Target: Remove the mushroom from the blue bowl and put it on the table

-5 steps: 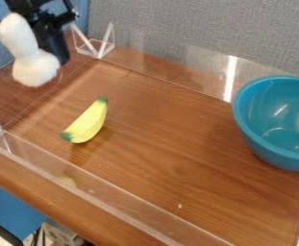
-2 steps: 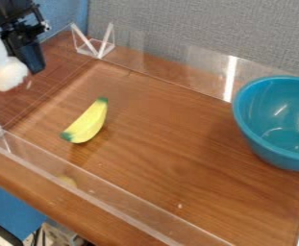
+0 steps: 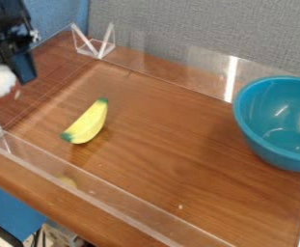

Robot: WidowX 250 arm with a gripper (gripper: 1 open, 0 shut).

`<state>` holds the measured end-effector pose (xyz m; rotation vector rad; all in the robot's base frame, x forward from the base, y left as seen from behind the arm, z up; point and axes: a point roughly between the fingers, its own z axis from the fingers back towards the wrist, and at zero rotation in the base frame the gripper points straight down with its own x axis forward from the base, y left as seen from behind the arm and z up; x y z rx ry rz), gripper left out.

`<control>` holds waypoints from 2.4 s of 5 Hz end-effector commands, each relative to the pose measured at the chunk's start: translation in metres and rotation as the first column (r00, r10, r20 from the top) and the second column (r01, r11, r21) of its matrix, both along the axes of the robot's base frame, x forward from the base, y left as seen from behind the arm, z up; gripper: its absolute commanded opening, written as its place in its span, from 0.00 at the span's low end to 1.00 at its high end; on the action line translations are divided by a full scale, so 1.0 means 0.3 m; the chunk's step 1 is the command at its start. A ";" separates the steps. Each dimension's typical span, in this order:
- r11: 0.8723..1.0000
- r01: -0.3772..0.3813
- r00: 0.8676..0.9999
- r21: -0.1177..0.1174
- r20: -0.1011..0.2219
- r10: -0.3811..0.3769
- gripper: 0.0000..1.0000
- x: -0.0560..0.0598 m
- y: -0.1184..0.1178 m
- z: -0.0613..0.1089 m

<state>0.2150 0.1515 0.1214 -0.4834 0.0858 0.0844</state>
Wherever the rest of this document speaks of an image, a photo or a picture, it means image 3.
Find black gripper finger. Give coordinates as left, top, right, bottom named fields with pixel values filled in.
left=11, top=50, right=38, bottom=85

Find clear acrylic back barrier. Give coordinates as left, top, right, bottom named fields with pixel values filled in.
left=104, top=46, right=286, bottom=102

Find clear acrylic barrier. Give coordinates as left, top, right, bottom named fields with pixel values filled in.
left=104, top=46, right=286, bottom=102
left=0, top=131, right=235, bottom=247

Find clear acrylic front barrier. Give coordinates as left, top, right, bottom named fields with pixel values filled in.
left=0, top=131, right=235, bottom=247

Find blue plastic bowl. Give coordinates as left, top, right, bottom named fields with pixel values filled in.
left=234, top=76, right=300, bottom=172

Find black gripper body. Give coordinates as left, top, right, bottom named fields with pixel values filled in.
left=0, top=0, right=39, bottom=64

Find clear acrylic corner bracket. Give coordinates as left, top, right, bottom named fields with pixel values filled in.
left=70, top=23, right=116, bottom=60

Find yellow toy banana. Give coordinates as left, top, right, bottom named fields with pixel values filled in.
left=60, top=97, right=108, bottom=144

